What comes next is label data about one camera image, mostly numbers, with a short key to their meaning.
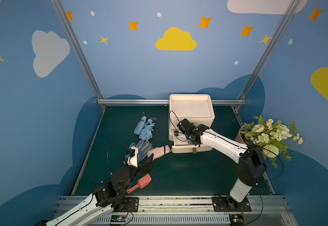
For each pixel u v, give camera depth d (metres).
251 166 0.46
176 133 0.82
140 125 1.05
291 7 0.70
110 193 0.55
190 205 0.76
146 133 0.98
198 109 0.88
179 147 0.82
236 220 0.73
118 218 0.72
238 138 0.84
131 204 0.75
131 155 0.59
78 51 0.85
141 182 0.80
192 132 0.62
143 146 0.98
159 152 0.91
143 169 0.63
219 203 0.75
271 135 0.68
